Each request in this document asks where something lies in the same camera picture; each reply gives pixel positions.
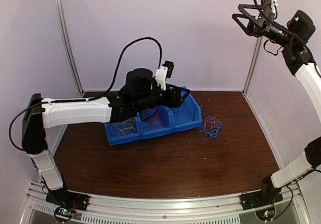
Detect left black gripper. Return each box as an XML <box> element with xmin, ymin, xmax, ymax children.
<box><xmin>134</xmin><ymin>83</ymin><xmax>190</xmax><ymax>112</ymax></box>

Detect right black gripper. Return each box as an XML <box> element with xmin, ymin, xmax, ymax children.
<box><xmin>232</xmin><ymin>4</ymin><xmax>295</xmax><ymax>47</ymax></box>

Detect red cable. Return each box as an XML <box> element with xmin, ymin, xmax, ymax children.
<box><xmin>142</xmin><ymin>110</ymin><xmax>166</xmax><ymax>131</ymax></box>

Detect red blue cables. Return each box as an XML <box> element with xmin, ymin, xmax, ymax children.
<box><xmin>197</xmin><ymin>116</ymin><xmax>224</xmax><ymax>141</ymax></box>

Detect yellow cable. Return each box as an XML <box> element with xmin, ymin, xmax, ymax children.
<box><xmin>110</xmin><ymin>117</ymin><xmax>138</xmax><ymax>137</ymax></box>

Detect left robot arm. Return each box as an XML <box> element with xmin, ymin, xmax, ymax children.
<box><xmin>17</xmin><ymin>66</ymin><xmax>190</xmax><ymax>206</ymax></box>

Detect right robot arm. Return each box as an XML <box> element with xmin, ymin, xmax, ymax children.
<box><xmin>232</xmin><ymin>4</ymin><xmax>320</xmax><ymax>205</ymax></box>

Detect blue three-compartment bin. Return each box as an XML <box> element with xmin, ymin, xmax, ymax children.
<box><xmin>105</xmin><ymin>94</ymin><xmax>202</xmax><ymax>146</ymax></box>

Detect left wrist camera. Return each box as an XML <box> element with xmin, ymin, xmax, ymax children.
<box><xmin>154</xmin><ymin>60</ymin><xmax>174</xmax><ymax>91</ymax></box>

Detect right aluminium frame post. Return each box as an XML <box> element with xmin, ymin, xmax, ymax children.
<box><xmin>242</xmin><ymin>0</ymin><xmax>274</xmax><ymax>95</ymax></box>

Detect aluminium frame post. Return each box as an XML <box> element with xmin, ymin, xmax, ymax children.
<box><xmin>242</xmin><ymin>0</ymin><xmax>274</xmax><ymax>95</ymax></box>
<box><xmin>55</xmin><ymin>0</ymin><xmax>84</xmax><ymax>95</ymax></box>

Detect left black sleeved cable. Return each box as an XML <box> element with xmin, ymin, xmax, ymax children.
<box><xmin>82</xmin><ymin>37</ymin><xmax>164</xmax><ymax>101</ymax></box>

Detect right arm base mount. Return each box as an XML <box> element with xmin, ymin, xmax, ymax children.
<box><xmin>239</xmin><ymin>190</ymin><xmax>283</xmax><ymax>222</ymax></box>

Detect left aluminium frame post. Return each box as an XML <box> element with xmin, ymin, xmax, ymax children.
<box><xmin>55</xmin><ymin>0</ymin><xmax>84</xmax><ymax>95</ymax></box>

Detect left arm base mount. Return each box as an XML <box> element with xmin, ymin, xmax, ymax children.
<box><xmin>46</xmin><ymin>192</ymin><xmax>89</xmax><ymax>223</ymax></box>

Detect aluminium front rail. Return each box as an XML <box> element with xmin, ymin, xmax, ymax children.
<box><xmin>20</xmin><ymin>181</ymin><xmax>309</xmax><ymax>224</ymax></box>

